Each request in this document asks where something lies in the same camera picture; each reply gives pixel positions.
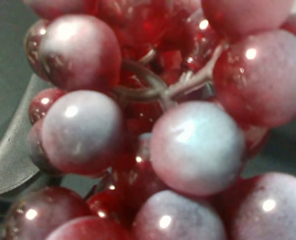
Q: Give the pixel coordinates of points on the black glasses case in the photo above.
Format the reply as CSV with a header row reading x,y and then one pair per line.
x,y
15,166

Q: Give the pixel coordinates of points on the red artificial grape bunch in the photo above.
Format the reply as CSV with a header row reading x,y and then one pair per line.
x,y
165,101

